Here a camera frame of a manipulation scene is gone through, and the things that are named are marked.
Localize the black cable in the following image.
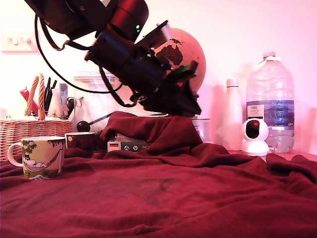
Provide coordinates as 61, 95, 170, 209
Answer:
99, 66, 143, 108
39, 18, 96, 52
34, 14, 124, 95

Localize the wicker basket with handle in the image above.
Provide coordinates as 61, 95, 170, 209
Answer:
0, 73, 73, 162

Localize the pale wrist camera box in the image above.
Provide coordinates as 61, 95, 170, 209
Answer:
135, 20, 173, 54

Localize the black kitchen utensil handle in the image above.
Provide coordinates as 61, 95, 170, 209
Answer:
48, 79, 58, 110
44, 77, 52, 114

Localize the black coffee scoop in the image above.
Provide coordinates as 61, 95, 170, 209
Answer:
76, 112, 116, 132

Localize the cork globe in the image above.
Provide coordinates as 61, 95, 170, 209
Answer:
155, 27, 207, 96

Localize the box with German flag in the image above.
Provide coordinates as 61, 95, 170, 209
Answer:
106, 135, 153, 153

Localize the small white round camera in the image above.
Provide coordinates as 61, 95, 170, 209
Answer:
241, 119, 270, 157

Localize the cartoon hammock print mug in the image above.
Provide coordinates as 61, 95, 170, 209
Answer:
7, 136, 66, 180

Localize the red packet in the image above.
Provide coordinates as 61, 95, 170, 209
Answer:
19, 89, 39, 117

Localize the dark red fleece cloth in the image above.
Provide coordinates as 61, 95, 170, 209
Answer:
0, 111, 317, 238

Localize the large clear water bottle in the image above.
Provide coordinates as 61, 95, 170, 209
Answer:
246, 52, 295, 154

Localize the clear plastic storage container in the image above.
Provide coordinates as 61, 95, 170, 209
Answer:
73, 71, 124, 132

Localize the dark red mug white handle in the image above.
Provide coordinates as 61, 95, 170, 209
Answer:
64, 132, 96, 153

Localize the blue and cork card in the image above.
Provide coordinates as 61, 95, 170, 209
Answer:
58, 83, 69, 117

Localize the white light switch plate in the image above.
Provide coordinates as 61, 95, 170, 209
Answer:
1, 31, 39, 54

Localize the dark wooden tool handle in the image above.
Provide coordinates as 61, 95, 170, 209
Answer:
66, 97, 75, 117

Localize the white insulated bottle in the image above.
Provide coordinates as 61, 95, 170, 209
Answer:
222, 78, 243, 151

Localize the white tin can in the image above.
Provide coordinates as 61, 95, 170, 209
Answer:
191, 116, 211, 144

